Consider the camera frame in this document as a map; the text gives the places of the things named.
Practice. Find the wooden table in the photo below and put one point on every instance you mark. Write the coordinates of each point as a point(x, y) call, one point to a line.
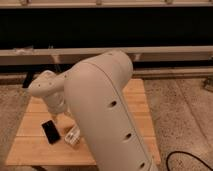
point(31, 147)

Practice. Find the grey metal rail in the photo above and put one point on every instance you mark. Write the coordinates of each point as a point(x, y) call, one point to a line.
point(30, 56)

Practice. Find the black eraser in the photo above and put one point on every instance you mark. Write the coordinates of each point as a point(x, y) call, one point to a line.
point(51, 132)

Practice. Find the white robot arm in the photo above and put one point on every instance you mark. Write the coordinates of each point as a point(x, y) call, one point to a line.
point(92, 91)

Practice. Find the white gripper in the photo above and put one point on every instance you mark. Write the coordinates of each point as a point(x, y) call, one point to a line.
point(56, 105)

